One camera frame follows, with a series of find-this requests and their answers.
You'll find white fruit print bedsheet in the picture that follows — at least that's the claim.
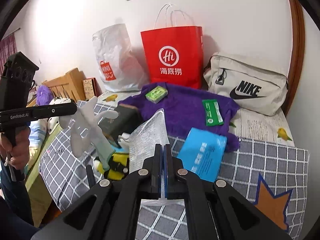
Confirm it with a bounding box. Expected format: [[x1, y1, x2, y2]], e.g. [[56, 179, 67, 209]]
[[97, 89, 296, 148]]

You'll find green foil sachet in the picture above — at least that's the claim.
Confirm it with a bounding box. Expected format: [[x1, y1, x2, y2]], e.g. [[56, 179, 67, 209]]
[[202, 99, 224, 126]]

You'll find bubble wrap pouch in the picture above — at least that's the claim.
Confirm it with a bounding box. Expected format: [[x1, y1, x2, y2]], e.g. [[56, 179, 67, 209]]
[[119, 108, 183, 207]]

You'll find red paper shopping bag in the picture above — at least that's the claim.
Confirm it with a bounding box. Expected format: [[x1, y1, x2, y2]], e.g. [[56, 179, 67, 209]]
[[140, 25, 203, 89]]

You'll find dark green tea box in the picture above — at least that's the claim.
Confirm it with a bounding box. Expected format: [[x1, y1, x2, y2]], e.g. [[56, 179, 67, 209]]
[[99, 103, 143, 145]]

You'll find brown patterned box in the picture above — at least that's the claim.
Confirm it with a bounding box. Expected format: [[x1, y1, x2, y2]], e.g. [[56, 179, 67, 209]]
[[82, 77, 101, 101]]

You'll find yellow black strap band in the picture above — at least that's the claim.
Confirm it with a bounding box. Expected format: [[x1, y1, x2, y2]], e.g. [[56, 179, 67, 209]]
[[93, 152, 129, 181]]

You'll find small green tissue pack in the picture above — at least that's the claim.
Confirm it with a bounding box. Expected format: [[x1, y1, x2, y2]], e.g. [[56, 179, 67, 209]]
[[145, 86, 168, 103]]

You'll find purple plush toy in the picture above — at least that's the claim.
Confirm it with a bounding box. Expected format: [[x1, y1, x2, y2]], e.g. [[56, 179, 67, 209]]
[[36, 85, 54, 106]]

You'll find white spotted plush toy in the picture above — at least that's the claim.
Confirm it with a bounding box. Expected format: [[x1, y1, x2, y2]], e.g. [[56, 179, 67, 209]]
[[37, 99, 77, 134]]

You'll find purple fuzzy towel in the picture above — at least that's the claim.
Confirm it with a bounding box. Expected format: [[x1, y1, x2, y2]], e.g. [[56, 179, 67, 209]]
[[120, 82, 240, 152]]

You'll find beige Nike bag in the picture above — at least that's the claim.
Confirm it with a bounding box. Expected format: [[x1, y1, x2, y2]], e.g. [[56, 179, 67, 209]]
[[204, 53, 288, 116]]

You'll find wooden headboard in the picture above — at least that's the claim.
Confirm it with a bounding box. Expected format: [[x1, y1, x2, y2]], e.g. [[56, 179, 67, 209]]
[[42, 68, 86, 102]]

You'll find person's left hand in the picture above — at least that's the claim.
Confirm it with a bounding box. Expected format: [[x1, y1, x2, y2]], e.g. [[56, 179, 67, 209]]
[[1, 127, 30, 170]]

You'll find blue tissue pack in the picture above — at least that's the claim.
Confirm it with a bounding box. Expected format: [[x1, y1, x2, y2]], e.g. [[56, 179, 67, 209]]
[[177, 128, 227, 182]]

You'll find white plastic shopping bag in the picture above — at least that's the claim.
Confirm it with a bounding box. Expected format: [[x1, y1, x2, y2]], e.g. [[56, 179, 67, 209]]
[[92, 23, 149, 92]]

